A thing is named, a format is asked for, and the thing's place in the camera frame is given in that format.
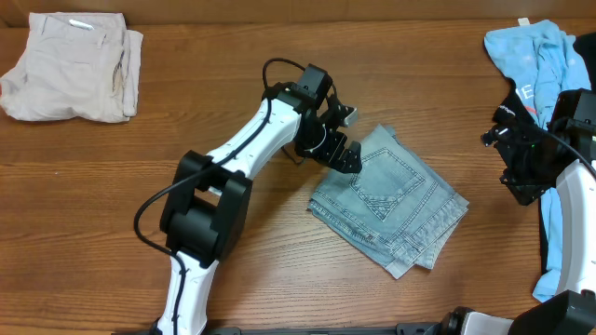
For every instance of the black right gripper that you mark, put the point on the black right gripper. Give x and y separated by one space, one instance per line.
520 166

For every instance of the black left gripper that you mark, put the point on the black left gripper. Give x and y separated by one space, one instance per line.
335 135

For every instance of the light blue denim shorts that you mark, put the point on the light blue denim shorts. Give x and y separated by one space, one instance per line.
397 211

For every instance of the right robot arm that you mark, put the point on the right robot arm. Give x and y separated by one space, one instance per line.
572 309

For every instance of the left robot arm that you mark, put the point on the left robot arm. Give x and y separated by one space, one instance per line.
208 200

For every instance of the black garment with print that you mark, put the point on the black garment with print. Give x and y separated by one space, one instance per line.
585 47

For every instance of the light blue t-shirt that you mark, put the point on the light blue t-shirt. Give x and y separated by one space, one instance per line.
541 61

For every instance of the folded beige trousers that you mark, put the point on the folded beige trousers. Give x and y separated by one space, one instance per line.
78 64

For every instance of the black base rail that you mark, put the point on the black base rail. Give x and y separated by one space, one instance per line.
399 329

